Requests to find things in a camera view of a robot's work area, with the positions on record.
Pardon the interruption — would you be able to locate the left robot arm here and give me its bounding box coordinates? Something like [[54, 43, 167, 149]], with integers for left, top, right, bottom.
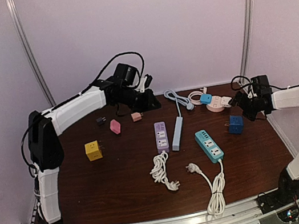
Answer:
[[27, 74, 161, 224]]

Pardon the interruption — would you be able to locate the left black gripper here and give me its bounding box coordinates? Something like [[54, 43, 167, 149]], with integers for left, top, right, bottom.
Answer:
[[113, 81, 162, 117]]

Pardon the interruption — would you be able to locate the light blue strip cable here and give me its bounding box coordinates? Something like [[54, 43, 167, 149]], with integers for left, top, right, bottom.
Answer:
[[163, 86, 193, 121]]

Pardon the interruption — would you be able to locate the dark blue cube adapter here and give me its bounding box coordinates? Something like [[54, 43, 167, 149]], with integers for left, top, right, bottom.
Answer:
[[225, 115, 244, 134]]

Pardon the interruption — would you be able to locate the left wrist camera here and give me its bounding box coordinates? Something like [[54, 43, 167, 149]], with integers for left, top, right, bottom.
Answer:
[[113, 63, 138, 87]]

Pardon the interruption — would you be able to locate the yellow cube adapter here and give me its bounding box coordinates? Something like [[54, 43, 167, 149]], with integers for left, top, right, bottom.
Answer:
[[84, 140, 103, 162]]

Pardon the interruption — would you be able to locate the teal blue socket box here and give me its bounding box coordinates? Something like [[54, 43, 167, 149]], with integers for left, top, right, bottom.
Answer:
[[195, 130, 224, 164]]

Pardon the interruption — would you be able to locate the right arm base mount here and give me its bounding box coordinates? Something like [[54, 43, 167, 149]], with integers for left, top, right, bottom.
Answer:
[[256, 168, 299, 214]]

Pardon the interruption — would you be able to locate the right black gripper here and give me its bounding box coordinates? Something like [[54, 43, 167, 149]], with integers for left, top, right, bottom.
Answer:
[[228, 89, 263, 125]]

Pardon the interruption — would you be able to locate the white small adapter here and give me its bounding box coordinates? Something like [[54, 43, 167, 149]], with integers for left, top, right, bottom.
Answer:
[[220, 96, 232, 108]]

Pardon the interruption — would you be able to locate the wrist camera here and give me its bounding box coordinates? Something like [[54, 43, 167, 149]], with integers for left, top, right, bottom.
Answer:
[[113, 63, 138, 87], [250, 75, 272, 98]]

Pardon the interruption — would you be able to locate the aluminium frame post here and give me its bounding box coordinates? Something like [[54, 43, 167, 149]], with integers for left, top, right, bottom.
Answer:
[[5, 0, 56, 107], [240, 0, 254, 76]]

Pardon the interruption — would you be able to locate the white round plug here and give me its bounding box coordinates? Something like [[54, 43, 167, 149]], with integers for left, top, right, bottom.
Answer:
[[186, 103, 194, 111]]

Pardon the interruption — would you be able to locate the pink flat adapter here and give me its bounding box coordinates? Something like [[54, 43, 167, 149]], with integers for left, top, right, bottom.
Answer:
[[110, 119, 121, 135]]

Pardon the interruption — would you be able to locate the right aluminium frame post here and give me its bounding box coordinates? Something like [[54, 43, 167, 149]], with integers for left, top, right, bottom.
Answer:
[[240, 0, 254, 76]]

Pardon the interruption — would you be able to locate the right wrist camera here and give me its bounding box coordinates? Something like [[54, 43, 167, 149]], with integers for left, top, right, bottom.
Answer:
[[250, 75, 272, 98]]

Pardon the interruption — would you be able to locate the white cable with plug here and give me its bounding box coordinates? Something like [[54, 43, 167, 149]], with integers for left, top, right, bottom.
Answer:
[[187, 157, 233, 221]]

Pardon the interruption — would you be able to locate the light blue small adapter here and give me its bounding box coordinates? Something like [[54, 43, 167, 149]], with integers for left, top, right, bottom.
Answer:
[[200, 93, 212, 105]]

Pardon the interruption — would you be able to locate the pink round socket hub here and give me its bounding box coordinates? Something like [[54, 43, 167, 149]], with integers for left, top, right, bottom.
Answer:
[[206, 95, 225, 113]]

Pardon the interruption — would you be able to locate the white coiled strip cable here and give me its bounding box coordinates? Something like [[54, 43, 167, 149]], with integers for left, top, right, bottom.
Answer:
[[146, 150, 182, 197]]

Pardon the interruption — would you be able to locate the grey charger plug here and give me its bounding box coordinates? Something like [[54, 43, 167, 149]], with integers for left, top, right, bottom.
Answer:
[[96, 117, 106, 126]]

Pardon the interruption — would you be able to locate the left aluminium frame post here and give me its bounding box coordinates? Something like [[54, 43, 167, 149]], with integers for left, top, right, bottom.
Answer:
[[5, 0, 56, 107]]

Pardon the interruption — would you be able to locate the pink charger plug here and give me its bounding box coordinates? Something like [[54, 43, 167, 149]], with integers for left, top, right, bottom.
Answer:
[[131, 112, 143, 122]]

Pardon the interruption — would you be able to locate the light blue power strip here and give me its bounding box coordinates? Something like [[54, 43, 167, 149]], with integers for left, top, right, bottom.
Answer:
[[172, 116, 183, 152]]

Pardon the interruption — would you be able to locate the pinkish white coiled cable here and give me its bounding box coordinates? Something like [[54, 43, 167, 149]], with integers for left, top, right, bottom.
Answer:
[[186, 86, 211, 109]]

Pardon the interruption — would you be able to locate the purple power strip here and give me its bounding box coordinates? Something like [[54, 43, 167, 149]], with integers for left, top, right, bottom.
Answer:
[[154, 121, 169, 154]]

